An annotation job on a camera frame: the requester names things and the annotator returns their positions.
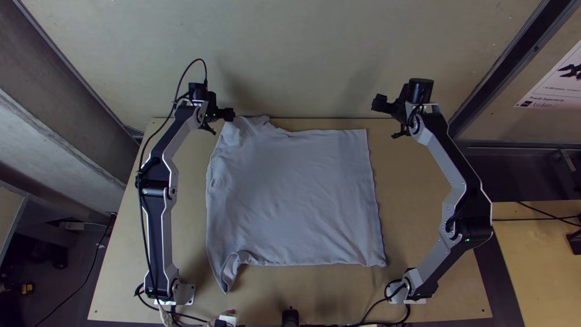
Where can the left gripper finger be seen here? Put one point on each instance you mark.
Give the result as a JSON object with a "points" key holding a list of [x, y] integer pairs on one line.
{"points": [[209, 128]]}

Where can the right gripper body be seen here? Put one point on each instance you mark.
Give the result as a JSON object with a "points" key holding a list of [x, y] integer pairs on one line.
{"points": [[398, 105]]}

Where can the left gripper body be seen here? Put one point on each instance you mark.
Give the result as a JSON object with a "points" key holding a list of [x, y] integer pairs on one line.
{"points": [[215, 114]]}

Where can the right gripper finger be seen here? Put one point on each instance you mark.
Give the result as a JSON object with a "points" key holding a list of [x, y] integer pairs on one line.
{"points": [[400, 133]]}

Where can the grey t-shirt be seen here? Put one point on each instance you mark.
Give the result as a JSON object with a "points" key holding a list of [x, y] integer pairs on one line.
{"points": [[290, 195]]}

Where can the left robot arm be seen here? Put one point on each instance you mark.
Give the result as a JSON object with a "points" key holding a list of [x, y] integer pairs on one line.
{"points": [[156, 213]]}

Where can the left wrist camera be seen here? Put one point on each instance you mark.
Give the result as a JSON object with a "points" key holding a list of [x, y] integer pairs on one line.
{"points": [[227, 114]]}

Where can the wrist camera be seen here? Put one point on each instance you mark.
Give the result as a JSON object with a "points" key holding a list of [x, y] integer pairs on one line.
{"points": [[227, 114], [379, 103]]}

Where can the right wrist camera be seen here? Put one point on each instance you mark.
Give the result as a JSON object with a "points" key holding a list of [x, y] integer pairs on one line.
{"points": [[379, 103]]}

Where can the white wall poster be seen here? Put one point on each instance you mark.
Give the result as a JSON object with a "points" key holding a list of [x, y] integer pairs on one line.
{"points": [[556, 81]]}

